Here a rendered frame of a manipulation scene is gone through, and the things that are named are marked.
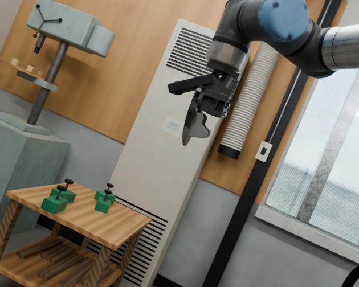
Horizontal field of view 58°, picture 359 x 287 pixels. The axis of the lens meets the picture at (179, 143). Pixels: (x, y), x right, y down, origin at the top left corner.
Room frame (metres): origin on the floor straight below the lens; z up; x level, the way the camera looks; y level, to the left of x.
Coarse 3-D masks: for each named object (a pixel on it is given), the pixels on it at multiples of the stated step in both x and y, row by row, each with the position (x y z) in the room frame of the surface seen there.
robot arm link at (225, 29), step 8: (232, 0) 0.74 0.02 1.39; (240, 0) 0.73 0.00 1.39; (232, 8) 0.73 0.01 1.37; (224, 16) 0.75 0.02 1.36; (232, 16) 0.72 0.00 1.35; (224, 24) 0.74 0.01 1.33; (232, 24) 0.72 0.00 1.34; (216, 32) 0.76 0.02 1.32; (224, 32) 0.74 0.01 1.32; (232, 32) 0.73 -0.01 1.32; (216, 40) 0.75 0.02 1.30; (224, 40) 0.74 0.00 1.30; (232, 40) 0.73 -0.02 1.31; (240, 40) 0.74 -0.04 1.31; (240, 48) 0.74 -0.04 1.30; (248, 48) 0.76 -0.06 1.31
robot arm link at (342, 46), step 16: (320, 32) 0.67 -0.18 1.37; (336, 32) 0.64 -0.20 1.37; (352, 32) 0.61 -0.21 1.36; (304, 48) 0.67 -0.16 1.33; (320, 48) 0.66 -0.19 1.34; (336, 48) 0.63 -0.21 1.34; (352, 48) 0.60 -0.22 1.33; (304, 64) 0.71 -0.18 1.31; (320, 64) 0.68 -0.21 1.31; (336, 64) 0.65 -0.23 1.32; (352, 64) 0.62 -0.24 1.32
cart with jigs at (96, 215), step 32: (32, 192) 1.59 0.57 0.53; (64, 192) 1.63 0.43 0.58; (96, 192) 1.92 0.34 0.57; (0, 224) 1.49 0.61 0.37; (64, 224) 1.42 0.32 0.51; (96, 224) 1.53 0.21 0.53; (128, 224) 1.72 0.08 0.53; (0, 256) 1.51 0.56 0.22; (32, 256) 1.70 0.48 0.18; (64, 256) 1.82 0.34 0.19; (96, 256) 2.01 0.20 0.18; (128, 256) 1.96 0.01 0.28
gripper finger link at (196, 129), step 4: (196, 112) 0.78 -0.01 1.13; (200, 112) 0.78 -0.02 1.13; (196, 116) 0.79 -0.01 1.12; (200, 116) 0.78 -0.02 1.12; (196, 120) 0.78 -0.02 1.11; (200, 120) 0.78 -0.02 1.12; (192, 124) 0.78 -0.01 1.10; (196, 124) 0.78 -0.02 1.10; (200, 124) 0.78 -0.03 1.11; (184, 128) 0.78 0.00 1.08; (188, 128) 0.78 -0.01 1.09; (192, 128) 0.79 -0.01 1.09; (196, 128) 0.78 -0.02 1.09; (200, 128) 0.78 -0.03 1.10; (204, 128) 0.78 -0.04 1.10; (184, 132) 0.79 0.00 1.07; (188, 132) 0.78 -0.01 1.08; (192, 132) 0.79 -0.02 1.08; (196, 132) 0.78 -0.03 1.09; (200, 132) 0.78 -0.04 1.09; (204, 132) 0.78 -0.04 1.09; (184, 136) 0.79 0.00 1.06; (188, 136) 0.80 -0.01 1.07; (192, 136) 0.79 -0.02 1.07; (196, 136) 0.78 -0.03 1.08; (200, 136) 0.78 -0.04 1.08; (204, 136) 0.78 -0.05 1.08; (184, 140) 0.80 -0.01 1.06; (184, 144) 0.81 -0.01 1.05
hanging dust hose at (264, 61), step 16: (304, 0) 2.21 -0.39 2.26; (272, 48) 2.16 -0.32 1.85; (256, 64) 2.17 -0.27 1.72; (272, 64) 2.18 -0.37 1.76; (256, 80) 2.15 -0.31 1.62; (240, 96) 2.20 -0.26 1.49; (256, 96) 2.16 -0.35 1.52; (240, 112) 2.15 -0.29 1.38; (240, 128) 2.15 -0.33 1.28; (224, 144) 2.17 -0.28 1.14; (240, 144) 2.18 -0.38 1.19
